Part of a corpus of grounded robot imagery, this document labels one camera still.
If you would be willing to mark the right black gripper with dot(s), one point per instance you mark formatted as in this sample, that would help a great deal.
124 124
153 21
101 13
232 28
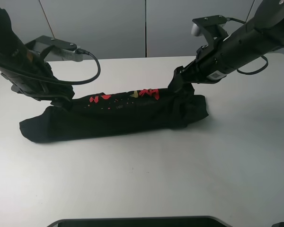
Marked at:
210 65

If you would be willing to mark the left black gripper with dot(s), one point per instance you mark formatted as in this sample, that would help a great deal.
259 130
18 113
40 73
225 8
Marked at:
31 76

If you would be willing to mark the black printed t-shirt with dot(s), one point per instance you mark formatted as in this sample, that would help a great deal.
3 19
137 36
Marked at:
101 115

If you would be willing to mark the black robot base front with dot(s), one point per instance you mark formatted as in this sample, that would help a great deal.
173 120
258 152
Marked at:
192 221

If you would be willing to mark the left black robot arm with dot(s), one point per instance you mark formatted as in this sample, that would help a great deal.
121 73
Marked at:
8 39

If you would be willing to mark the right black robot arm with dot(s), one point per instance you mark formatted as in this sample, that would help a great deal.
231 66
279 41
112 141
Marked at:
262 34

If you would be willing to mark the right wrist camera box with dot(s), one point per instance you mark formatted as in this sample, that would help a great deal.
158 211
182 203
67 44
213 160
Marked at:
211 28

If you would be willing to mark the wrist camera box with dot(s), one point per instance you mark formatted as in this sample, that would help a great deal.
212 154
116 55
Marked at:
45 45
211 28

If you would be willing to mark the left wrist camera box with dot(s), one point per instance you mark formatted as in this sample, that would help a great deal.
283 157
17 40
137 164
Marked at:
45 45

